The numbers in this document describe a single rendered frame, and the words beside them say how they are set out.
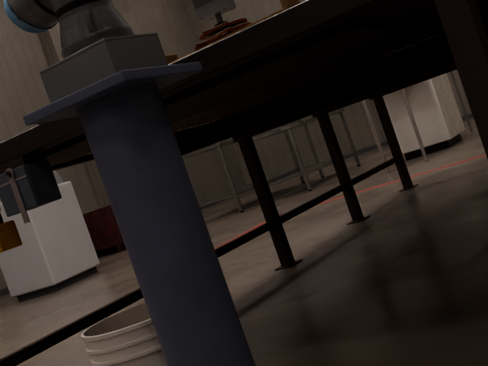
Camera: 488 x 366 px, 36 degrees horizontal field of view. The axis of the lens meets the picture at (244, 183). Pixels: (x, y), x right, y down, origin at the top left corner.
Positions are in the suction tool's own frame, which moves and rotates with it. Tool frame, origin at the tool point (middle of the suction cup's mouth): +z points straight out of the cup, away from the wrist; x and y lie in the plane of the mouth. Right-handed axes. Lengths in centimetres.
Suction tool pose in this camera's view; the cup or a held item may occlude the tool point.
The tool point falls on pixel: (223, 30)
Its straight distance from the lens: 202.2
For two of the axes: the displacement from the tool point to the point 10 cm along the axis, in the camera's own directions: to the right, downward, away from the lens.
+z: 3.3, 9.4, 0.3
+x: -4.2, 1.8, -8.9
